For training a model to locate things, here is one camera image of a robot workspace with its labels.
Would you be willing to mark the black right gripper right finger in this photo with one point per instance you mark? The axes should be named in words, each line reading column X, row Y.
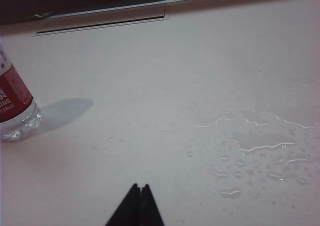
column 150, row 208

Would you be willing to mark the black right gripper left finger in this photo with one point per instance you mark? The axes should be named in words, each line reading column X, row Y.
column 128, row 208

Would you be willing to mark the clear water bottle red label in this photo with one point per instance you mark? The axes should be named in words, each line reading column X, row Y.
column 12, row 98

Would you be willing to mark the spilled water puddle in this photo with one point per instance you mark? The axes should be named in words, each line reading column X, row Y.
column 260, row 151

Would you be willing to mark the green flat box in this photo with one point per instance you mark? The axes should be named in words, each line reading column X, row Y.
column 38, row 15

